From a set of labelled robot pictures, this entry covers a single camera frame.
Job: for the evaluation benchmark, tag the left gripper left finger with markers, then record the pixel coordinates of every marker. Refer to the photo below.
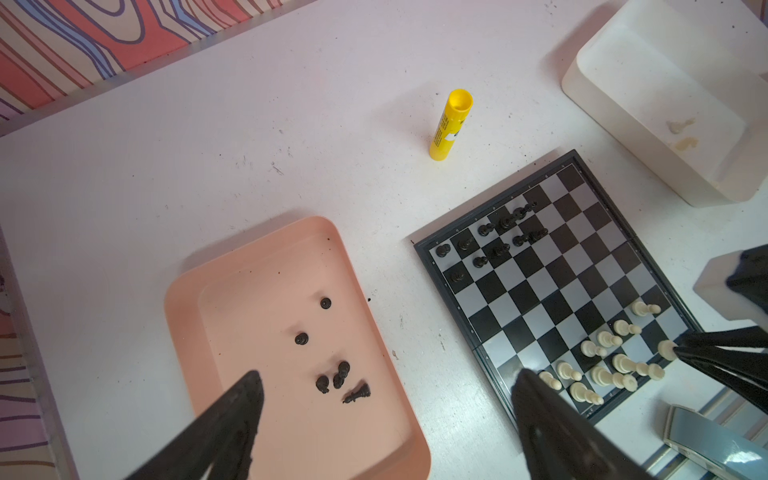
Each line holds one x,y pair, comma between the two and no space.
219,443

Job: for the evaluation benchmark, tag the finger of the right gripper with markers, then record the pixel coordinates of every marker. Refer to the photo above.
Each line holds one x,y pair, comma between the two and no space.
723,348
743,372

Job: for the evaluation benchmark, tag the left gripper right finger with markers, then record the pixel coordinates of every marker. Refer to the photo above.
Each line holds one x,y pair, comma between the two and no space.
560,444

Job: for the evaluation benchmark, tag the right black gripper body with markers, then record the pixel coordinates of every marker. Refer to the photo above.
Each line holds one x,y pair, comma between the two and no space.
735,285

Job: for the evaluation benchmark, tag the black chess piece lying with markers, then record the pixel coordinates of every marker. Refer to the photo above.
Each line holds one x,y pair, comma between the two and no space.
363,391

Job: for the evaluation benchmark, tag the grey stapler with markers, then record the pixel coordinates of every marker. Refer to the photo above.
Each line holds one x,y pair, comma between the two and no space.
714,447

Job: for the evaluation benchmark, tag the pink plastic tray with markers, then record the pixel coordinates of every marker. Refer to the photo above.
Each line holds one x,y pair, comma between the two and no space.
290,306

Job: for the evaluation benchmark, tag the black and silver chessboard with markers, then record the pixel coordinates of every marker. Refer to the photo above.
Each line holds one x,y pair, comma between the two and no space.
548,273

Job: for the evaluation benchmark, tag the white plastic tray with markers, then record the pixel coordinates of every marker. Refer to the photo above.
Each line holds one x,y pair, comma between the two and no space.
677,100

